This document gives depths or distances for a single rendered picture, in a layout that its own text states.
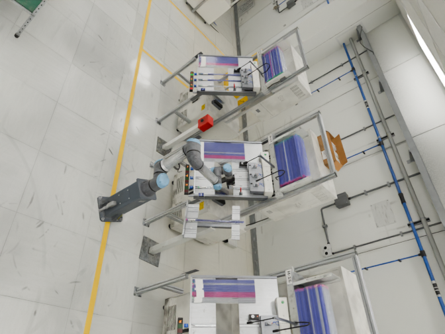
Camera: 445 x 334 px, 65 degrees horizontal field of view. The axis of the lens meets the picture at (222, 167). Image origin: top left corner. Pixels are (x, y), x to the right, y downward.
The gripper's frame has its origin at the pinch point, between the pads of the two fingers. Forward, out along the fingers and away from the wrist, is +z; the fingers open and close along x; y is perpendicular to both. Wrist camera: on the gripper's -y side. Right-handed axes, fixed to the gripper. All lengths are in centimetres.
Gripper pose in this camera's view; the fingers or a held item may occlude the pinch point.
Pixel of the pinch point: (228, 187)
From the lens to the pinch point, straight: 336.2
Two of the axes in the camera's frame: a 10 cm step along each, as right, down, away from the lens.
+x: -0.2, -8.1, 5.9
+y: 9.9, -0.8, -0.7
